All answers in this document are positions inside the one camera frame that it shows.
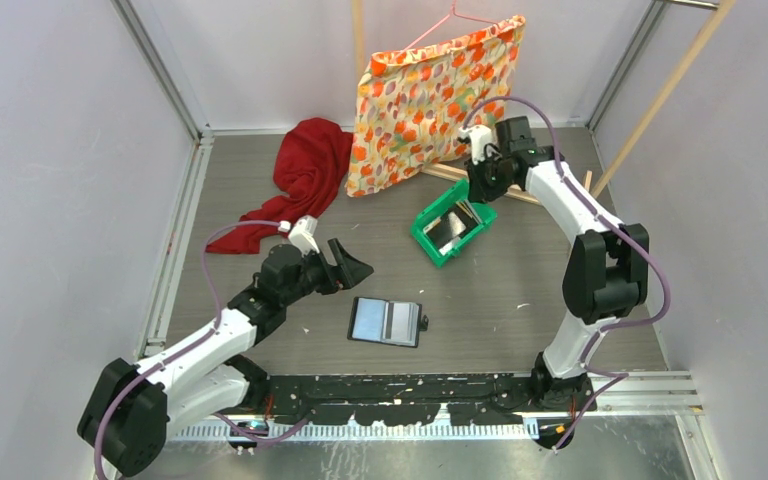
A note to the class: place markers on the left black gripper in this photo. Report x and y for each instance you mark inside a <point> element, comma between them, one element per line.
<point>348,273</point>

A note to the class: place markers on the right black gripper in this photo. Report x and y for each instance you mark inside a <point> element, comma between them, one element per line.
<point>478,191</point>

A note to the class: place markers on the green plastic bin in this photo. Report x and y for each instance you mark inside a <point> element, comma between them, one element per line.
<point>456,196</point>

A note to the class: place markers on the black card holder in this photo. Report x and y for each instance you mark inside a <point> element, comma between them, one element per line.
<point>387,322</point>

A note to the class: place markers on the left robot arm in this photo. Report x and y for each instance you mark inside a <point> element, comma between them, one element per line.
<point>135,407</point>

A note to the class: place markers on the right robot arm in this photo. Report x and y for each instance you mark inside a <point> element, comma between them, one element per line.
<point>606,275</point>

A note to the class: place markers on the white silver credit card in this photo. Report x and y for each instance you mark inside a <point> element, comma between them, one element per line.
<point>450,242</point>

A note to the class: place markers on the black credit card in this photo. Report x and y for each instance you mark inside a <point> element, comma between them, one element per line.
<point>454,218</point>

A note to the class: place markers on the floral orange gift bag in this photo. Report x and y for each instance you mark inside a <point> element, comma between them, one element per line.
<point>410,104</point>

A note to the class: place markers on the red cloth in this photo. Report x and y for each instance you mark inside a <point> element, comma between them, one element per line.
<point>310,165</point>

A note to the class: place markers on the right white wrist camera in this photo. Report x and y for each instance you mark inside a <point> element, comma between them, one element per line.
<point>478,137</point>

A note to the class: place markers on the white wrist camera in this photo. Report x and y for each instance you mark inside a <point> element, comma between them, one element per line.
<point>300,234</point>
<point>478,137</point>

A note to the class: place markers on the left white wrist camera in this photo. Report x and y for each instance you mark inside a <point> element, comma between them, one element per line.
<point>300,234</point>

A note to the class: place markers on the pink wire hanger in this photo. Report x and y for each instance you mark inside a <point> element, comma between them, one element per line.
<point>456,21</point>

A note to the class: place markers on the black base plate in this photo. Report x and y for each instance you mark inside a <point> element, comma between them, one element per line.
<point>402,400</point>

